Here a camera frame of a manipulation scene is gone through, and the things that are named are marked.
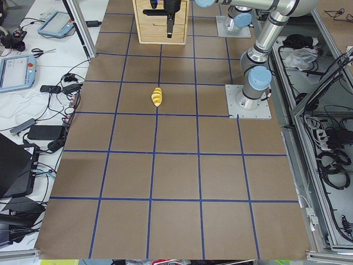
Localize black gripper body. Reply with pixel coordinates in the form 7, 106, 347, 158
163, 0, 181, 14

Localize wooden drawer cabinet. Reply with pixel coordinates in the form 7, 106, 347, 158
132, 1, 189, 45

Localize yellow toy croissant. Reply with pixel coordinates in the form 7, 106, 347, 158
151, 87, 163, 108

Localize upper blue teach pendant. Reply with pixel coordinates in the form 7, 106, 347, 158
37, 11, 74, 38

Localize blue teach pendant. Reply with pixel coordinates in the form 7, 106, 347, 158
37, 11, 74, 38
1, 55, 36, 93

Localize black cloth bundle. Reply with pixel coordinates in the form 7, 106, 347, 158
282, 34, 313, 50

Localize white crumpled cloth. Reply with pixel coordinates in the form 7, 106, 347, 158
284, 48, 318, 71

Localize black scissors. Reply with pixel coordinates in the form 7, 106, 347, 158
31, 48, 56, 58

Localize black smartphone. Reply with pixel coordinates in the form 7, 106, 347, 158
40, 85, 61, 94

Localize black electronics gadget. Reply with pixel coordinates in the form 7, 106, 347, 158
1, 27, 27, 52

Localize lower blue teach pendant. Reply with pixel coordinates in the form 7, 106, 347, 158
1, 55, 36, 93

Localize black power brick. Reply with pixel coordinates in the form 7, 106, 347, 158
28, 125, 63, 140

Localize grey usb hub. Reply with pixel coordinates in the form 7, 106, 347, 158
10, 118, 36, 135

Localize white power strip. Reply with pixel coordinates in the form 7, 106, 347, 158
315, 129, 331, 151

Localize black laptop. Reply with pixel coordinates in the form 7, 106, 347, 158
1, 135, 39, 199

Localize aluminium frame post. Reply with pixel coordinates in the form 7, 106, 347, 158
62, 0, 97, 60

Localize coiled black cables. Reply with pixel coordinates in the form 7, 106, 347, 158
315, 154, 351, 191

